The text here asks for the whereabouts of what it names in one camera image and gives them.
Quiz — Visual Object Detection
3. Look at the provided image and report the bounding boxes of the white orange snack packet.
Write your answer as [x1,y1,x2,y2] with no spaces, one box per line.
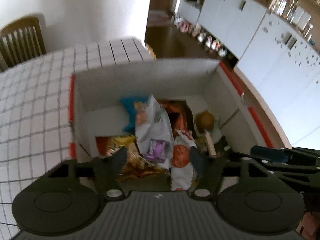
[170,129,200,192]

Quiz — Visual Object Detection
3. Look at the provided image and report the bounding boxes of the blue snack packet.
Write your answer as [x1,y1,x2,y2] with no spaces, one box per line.
[120,96,140,133]

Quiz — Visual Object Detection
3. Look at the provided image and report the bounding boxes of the brown wooden chair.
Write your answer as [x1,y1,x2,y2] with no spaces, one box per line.
[0,17,47,72]

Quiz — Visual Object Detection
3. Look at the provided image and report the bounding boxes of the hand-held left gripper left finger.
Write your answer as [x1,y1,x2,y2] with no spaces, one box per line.
[46,146,128,202]

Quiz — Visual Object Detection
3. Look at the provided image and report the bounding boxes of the white cardboard box red rim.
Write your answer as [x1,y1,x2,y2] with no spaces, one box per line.
[68,58,274,178]

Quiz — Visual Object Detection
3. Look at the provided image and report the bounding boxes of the white clear snack packet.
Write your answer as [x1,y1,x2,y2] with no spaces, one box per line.
[135,94,175,170]

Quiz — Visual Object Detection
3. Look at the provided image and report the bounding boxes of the row of shoes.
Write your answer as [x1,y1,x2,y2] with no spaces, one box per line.
[174,15,228,57]

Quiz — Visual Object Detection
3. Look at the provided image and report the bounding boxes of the orange brown snack packet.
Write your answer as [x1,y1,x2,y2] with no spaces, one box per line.
[160,100,193,140]

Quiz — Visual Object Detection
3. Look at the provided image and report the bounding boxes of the white checkered tablecloth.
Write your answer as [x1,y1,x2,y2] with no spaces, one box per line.
[0,37,154,233]

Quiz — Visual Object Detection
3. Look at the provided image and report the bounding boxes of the patterned door rug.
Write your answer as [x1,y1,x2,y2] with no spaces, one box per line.
[147,10,174,28]

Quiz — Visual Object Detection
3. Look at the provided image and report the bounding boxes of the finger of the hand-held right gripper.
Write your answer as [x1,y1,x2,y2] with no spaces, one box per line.
[251,145,320,193]

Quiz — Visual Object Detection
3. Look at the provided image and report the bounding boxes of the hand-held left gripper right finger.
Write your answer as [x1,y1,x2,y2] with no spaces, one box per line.
[190,147,278,202]

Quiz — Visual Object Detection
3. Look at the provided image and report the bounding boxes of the red snack packet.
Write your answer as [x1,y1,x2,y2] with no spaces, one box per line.
[96,135,112,157]

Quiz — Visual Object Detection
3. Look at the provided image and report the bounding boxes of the grey wooden wall cabinet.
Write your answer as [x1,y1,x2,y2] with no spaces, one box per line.
[175,0,320,150]

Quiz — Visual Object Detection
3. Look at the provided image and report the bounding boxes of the yellow snack packet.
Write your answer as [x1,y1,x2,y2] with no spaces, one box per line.
[107,134,170,183]

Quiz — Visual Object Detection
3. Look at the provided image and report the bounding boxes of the purple snack packet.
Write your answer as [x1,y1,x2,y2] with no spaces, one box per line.
[145,139,167,163]

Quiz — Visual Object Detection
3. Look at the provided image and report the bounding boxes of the row of jars and bottles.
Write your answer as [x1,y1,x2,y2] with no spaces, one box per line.
[270,0,315,40]

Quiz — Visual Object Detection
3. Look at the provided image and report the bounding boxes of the packaged round bun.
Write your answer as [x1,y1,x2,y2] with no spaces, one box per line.
[194,110,228,152]

